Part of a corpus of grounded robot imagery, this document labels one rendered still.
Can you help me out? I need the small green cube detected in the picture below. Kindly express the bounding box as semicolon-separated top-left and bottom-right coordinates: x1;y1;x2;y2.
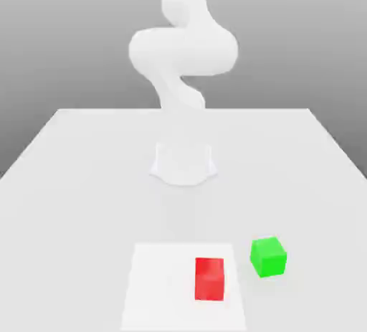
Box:
249;236;288;279

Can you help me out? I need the small red cube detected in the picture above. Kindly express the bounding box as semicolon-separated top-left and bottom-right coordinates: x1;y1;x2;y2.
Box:
194;257;225;302

